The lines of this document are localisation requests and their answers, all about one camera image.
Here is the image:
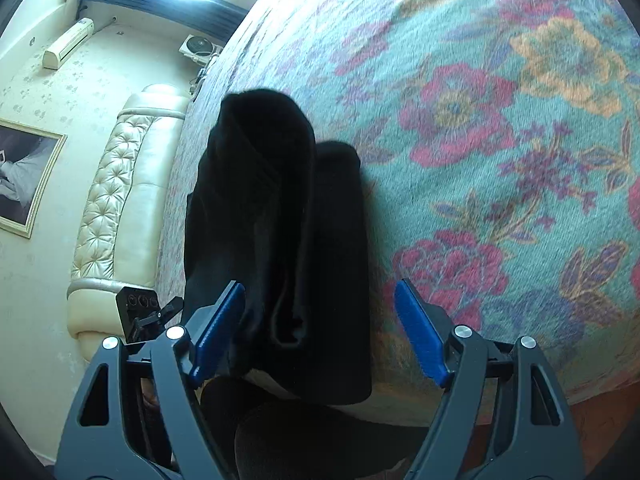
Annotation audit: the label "white air conditioner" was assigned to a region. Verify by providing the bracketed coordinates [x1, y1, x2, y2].
[42, 17, 95, 71]

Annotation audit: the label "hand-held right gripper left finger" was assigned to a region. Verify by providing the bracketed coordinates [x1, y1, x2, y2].
[54, 280, 247, 480]

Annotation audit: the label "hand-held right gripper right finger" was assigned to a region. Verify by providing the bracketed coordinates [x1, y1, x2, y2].
[394, 278, 586, 480]

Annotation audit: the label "white square device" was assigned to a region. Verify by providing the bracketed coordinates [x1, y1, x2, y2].
[179, 34, 223, 67]

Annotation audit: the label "black pants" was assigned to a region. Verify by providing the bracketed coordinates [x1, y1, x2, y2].
[182, 88, 373, 406]

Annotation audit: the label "framed wall picture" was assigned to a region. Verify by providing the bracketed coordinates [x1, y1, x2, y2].
[0, 117, 68, 239]

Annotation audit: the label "cream tufted leather headboard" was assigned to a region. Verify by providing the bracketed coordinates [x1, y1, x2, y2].
[67, 84, 191, 346]

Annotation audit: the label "floral blanket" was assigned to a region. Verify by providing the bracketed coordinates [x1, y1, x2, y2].
[155, 0, 640, 428]

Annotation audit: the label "person's left leg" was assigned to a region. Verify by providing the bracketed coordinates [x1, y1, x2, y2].
[200, 375, 281, 480]

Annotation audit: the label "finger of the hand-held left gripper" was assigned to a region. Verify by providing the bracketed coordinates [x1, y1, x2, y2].
[132, 296, 184, 343]

